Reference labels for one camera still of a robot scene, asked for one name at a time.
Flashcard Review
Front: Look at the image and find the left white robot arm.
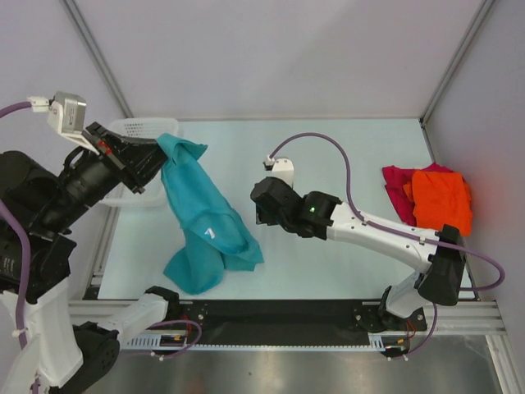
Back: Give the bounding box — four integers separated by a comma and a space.
1, 123, 182, 393

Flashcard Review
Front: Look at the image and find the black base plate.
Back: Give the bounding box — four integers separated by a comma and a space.
166, 300, 427, 337

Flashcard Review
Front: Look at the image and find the teal t shirt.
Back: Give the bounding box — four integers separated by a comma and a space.
157, 134, 263, 295

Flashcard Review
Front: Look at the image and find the magenta folded t shirt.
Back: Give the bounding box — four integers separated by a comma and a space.
381, 163, 452, 226

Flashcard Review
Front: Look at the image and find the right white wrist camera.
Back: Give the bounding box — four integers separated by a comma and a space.
263, 156, 294, 187

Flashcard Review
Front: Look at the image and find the white plastic basket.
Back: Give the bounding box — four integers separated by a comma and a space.
100, 117, 180, 208

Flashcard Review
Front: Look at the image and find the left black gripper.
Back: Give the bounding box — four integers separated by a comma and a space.
41, 117, 180, 228

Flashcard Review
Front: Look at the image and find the aluminium frame rail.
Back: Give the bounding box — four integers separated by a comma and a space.
69, 300, 506, 335

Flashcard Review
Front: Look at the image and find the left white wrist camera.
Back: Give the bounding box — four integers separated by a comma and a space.
27, 91, 96, 152

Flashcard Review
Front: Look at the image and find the orange folded t shirt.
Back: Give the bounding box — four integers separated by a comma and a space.
403, 170, 473, 236

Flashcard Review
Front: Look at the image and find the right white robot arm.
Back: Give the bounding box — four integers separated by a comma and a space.
250, 176, 465, 330

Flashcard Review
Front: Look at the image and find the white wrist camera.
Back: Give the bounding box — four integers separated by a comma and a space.
27, 91, 96, 152
263, 156, 294, 187

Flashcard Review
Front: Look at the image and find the white slotted cable duct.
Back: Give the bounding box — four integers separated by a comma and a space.
122, 332, 408, 352

